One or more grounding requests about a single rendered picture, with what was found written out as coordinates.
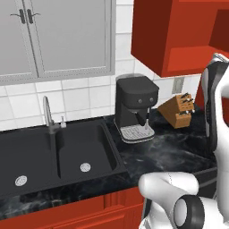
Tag grey metal faucet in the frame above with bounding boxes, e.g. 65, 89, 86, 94
41, 95, 61, 135

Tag black double sink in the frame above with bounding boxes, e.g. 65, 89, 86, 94
0, 116, 129, 199

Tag red base cabinet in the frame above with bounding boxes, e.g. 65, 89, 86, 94
0, 186, 146, 229

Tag black coffee machine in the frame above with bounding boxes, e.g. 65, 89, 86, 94
114, 74, 160, 145

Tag wooden knife block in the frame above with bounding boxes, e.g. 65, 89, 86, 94
157, 92, 196, 130

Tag grey framed window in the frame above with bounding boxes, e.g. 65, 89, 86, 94
0, 0, 116, 87

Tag grey wall socket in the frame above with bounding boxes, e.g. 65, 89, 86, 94
172, 77, 185, 95

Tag red wall cabinet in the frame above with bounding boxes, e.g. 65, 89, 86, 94
130, 0, 229, 79

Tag black window handle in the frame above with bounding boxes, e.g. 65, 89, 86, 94
10, 8, 27, 25
27, 8, 41, 25

